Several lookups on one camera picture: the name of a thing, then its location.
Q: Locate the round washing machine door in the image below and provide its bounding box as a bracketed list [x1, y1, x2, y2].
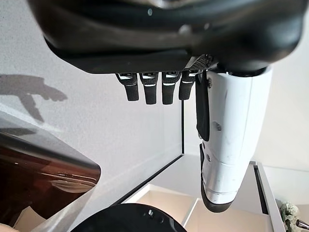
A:
[72, 203, 187, 232]

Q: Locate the dark brown stand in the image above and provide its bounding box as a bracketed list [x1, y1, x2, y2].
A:
[0, 131, 102, 229]

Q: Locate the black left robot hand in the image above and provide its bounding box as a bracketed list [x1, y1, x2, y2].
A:
[26, 0, 309, 214]

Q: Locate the white counter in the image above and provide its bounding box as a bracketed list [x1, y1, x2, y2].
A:
[120, 160, 288, 232]

